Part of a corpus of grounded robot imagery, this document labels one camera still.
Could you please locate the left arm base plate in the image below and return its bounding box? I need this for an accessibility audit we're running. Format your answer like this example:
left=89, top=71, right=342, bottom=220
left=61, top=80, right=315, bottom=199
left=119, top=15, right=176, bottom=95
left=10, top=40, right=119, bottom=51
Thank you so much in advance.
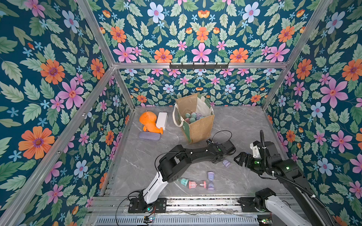
left=128, top=198, right=167, bottom=213

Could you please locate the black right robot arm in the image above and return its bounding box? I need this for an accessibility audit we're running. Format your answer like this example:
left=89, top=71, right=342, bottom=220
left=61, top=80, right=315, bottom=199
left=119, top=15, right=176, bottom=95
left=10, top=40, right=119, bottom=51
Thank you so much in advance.
left=234, top=140, right=338, bottom=226

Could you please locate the black hook rail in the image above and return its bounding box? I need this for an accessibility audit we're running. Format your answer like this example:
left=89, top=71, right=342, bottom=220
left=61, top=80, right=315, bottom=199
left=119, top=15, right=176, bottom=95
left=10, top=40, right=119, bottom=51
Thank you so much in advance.
left=169, top=62, right=229, bottom=70

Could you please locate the white rectangular box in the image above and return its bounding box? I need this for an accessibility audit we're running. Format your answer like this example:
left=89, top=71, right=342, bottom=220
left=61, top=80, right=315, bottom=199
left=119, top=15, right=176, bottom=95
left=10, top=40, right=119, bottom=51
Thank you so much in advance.
left=156, top=112, right=168, bottom=130

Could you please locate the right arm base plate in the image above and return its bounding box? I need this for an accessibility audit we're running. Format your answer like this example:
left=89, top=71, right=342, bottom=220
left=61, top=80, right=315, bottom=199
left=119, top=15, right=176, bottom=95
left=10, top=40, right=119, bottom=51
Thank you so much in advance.
left=238, top=188, right=280, bottom=212

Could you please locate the purple hourglass front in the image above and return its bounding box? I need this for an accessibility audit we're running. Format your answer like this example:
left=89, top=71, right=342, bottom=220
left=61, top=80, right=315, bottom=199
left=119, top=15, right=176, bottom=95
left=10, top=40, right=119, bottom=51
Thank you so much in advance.
left=207, top=171, right=215, bottom=191

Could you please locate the purple hourglass pair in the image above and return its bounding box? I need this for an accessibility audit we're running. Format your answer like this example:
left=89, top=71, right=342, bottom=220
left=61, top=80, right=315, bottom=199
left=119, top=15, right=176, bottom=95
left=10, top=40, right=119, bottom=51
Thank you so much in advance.
left=222, top=159, right=231, bottom=168

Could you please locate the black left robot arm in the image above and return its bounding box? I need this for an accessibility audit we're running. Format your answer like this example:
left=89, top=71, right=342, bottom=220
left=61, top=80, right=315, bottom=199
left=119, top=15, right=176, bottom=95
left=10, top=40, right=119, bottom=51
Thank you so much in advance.
left=139, top=139, right=236, bottom=205

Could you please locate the orange plush toy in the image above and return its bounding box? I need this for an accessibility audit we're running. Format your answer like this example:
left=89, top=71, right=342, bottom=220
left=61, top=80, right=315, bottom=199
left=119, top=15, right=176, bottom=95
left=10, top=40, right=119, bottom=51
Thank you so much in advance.
left=139, top=111, right=163, bottom=134

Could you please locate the pink hourglass front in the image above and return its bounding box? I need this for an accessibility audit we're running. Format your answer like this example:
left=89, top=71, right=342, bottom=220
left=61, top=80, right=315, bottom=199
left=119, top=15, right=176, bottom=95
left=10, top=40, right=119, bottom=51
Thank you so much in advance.
left=188, top=180, right=207, bottom=189

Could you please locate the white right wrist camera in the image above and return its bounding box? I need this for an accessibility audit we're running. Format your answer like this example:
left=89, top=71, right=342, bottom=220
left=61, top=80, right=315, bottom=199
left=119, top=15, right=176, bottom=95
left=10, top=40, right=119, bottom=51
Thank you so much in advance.
left=250, top=141, right=261, bottom=159

